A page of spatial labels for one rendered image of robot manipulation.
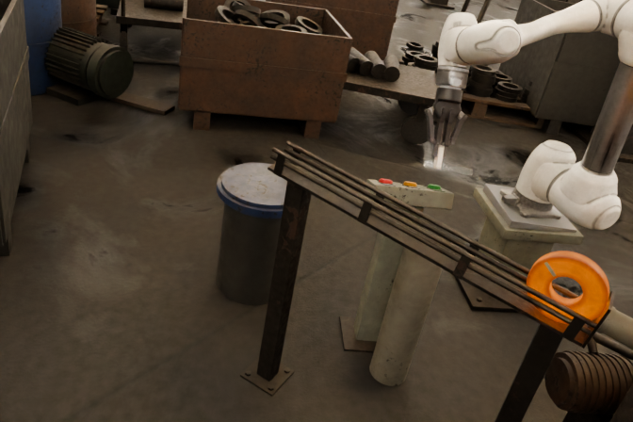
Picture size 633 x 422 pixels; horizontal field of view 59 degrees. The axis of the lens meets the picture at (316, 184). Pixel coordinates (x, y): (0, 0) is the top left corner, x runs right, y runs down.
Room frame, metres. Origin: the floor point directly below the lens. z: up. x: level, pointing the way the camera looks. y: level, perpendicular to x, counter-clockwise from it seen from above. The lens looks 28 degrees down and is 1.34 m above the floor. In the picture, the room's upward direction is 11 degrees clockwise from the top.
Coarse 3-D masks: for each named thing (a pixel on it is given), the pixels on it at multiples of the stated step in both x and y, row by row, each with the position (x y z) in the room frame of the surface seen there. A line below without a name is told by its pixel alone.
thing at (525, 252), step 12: (492, 228) 2.00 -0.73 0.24; (480, 240) 2.05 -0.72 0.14; (492, 240) 1.97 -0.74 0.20; (504, 240) 1.89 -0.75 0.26; (516, 240) 1.88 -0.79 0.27; (456, 252) 2.12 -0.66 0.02; (504, 252) 1.88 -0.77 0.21; (516, 252) 1.89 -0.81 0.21; (528, 252) 1.90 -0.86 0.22; (540, 252) 1.91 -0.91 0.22; (504, 264) 1.88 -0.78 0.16; (528, 264) 1.90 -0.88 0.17; (468, 288) 1.87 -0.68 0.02; (468, 300) 1.80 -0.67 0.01; (480, 300) 1.79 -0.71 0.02; (492, 300) 1.82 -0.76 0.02; (516, 312) 1.79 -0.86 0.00
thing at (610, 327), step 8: (616, 312) 0.92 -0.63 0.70; (608, 320) 0.90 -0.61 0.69; (616, 320) 0.90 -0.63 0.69; (624, 320) 0.91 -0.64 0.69; (632, 320) 0.91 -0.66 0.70; (600, 328) 0.90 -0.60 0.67; (608, 328) 0.90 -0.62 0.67; (616, 328) 0.90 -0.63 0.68; (624, 328) 0.89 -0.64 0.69; (632, 328) 0.89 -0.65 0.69; (616, 336) 0.89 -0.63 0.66; (624, 336) 0.89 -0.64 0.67; (632, 336) 0.88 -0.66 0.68; (624, 344) 0.89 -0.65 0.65; (632, 344) 0.88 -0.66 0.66
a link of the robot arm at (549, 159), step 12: (540, 144) 2.00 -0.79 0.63; (552, 144) 1.96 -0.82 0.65; (564, 144) 2.00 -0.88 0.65; (528, 156) 2.01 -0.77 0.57; (540, 156) 1.95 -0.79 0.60; (552, 156) 1.92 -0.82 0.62; (564, 156) 1.92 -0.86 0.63; (528, 168) 1.96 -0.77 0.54; (540, 168) 1.92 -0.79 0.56; (552, 168) 1.90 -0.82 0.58; (564, 168) 1.89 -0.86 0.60; (528, 180) 1.94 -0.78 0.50; (540, 180) 1.90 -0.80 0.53; (552, 180) 1.87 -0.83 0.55; (528, 192) 1.93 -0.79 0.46; (540, 192) 1.89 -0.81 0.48
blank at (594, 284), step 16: (544, 256) 1.00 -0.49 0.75; (560, 256) 0.97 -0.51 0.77; (576, 256) 0.97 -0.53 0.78; (544, 272) 0.98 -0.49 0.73; (560, 272) 0.96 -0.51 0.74; (576, 272) 0.95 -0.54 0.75; (592, 272) 0.94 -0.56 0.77; (544, 288) 0.97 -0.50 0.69; (592, 288) 0.93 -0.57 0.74; (608, 288) 0.93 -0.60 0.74; (576, 304) 0.94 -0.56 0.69; (592, 304) 0.93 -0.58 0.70; (560, 320) 0.95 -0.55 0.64
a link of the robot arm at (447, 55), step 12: (456, 12) 1.67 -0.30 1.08; (444, 24) 1.68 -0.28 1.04; (456, 24) 1.63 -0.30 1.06; (468, 24) 1.63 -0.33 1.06; (444, 36) 1.64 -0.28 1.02; (456, 36) 1.59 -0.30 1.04; (444, 48) 1.62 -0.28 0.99; (456, 48) 1.57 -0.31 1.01; (444, 60) 1.62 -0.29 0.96; (456, 60) 1.59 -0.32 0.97
